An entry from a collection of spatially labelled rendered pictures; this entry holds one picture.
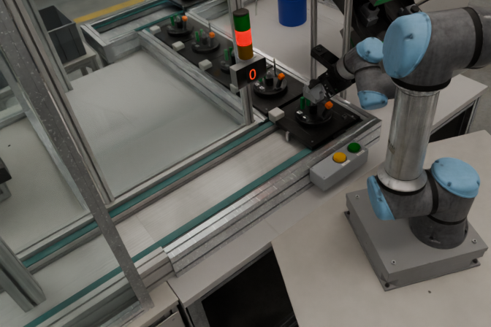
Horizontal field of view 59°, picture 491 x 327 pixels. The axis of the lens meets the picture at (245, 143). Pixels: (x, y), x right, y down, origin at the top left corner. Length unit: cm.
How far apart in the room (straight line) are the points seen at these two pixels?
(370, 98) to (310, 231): 46
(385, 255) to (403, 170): 29
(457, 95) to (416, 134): 101
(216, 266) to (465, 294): 69
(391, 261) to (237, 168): 60
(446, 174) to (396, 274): 30
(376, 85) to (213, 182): 63
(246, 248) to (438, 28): 84
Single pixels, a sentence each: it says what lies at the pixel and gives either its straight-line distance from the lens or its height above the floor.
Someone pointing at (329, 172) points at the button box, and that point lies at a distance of 143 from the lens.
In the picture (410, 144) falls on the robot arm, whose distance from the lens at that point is 101.
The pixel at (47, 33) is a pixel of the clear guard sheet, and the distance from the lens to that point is 116.
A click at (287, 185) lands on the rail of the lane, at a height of 94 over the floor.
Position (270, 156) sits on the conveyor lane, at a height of 92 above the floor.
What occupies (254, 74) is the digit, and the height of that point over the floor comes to 120.
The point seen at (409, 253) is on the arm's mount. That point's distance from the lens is 127.
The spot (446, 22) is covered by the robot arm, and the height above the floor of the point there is 159.
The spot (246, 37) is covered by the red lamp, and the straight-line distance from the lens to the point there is 138.
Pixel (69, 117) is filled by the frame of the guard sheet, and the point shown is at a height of 131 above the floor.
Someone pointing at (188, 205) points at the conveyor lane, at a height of 92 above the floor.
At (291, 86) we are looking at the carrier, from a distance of 178.
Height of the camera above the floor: 199
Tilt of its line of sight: 42 degrees down
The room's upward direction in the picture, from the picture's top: 8 degrees counter-clockwise
